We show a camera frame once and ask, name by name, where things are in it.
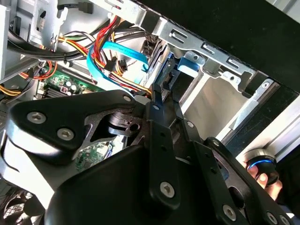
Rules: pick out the person's left hand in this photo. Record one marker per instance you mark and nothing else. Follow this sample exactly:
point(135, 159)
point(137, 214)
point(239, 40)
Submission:
point(272, 189)

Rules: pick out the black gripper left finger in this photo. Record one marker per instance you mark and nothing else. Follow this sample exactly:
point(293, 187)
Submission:
point(70, 112)

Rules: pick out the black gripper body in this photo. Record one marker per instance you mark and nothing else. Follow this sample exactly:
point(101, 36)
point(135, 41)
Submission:
point(112, 187)

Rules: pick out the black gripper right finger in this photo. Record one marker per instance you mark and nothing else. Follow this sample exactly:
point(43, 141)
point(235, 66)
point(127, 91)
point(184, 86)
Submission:
point(211, 164)

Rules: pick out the hard disk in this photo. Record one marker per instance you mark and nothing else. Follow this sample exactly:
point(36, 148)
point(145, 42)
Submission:
point(161, 61)

